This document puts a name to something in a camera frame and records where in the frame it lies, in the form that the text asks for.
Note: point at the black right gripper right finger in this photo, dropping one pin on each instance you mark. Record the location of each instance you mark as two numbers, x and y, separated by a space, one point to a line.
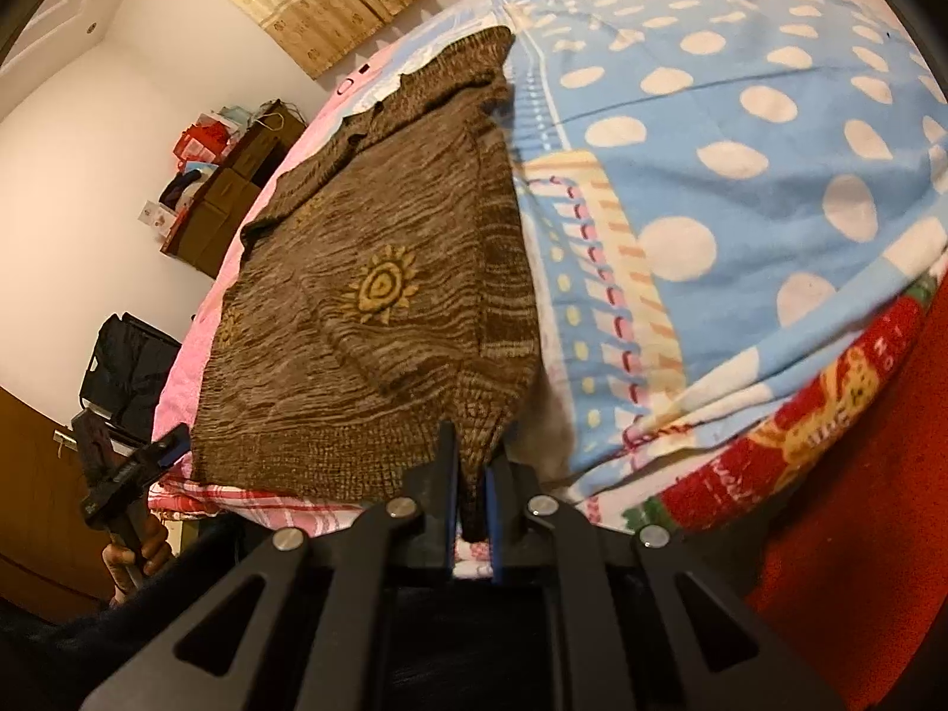
599 619

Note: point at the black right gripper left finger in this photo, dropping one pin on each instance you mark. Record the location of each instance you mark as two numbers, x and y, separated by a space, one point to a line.
291 627

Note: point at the brown knit sweater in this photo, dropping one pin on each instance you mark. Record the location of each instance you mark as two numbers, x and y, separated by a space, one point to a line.
384 291

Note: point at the left hand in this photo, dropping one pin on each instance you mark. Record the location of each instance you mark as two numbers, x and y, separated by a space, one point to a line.
122 563

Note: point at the brown wooden door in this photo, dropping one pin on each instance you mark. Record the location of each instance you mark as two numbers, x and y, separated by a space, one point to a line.
51 560

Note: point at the black folding chair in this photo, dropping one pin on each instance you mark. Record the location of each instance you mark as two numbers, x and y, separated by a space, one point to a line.
126 374

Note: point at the red christmas blanket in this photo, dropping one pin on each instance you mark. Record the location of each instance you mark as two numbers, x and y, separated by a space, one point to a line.
831 514

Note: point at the brown wooden desk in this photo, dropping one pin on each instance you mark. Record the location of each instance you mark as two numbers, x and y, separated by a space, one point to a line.
208 225

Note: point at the white card on desk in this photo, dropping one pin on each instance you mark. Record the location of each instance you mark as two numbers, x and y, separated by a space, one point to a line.
158 217

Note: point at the black item on desk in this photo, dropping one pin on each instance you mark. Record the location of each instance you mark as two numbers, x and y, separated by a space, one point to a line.
174 194

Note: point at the red package on desk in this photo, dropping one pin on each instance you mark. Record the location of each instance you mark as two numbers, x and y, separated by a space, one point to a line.
205 140

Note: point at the pink and blue bedspread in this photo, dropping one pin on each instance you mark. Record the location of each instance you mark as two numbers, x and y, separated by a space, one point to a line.
719 198

